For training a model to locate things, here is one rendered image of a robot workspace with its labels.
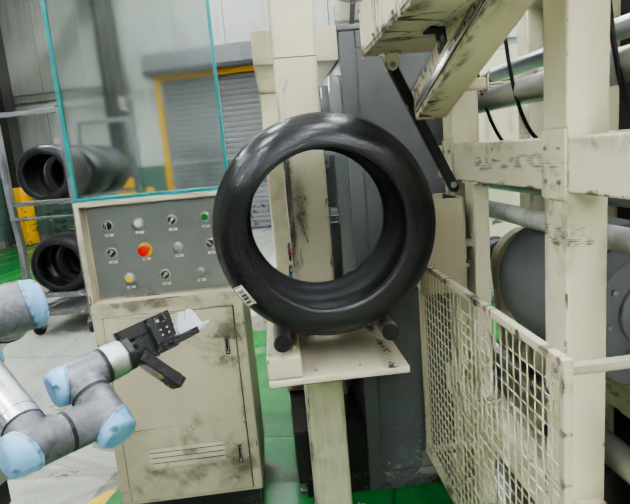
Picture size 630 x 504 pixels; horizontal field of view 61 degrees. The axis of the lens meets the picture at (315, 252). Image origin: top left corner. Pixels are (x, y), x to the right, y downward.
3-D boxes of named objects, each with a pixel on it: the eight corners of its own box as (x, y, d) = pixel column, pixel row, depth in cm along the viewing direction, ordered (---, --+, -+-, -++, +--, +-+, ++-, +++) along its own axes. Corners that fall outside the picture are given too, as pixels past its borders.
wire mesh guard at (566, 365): (426, 452, 189) (416, 259, 176) (431, 452, 189) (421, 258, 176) (564, 711, 101) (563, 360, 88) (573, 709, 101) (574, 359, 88)
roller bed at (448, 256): (405, 281, 188) (401, 196, 182) (447, 277, 189) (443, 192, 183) (421, 295, 168) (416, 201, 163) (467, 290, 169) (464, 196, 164)
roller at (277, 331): (275, 298, 169) (289, 303, 170) (270, 310, 170) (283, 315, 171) (277, 333, 135) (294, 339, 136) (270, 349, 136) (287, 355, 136)
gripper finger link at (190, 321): (206, 300, 124) (172, 315, 118) (217, 323, 124) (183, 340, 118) (200, 302, 126) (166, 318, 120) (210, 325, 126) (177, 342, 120)
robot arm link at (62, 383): (62, 420, 103) (41, 388, 106) (115, 392, 110) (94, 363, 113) (61, 397, 98) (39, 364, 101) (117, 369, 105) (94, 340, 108)
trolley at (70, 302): (103, 296, 597) (74, 120, 563) (157, 293, 590) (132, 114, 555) (28, 338, 467) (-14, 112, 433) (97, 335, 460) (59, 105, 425)
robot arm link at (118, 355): (118, 380, 107) (105, 383, 113) (139, 369, 110) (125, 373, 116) (103, 345, 106) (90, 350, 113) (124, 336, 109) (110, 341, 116)
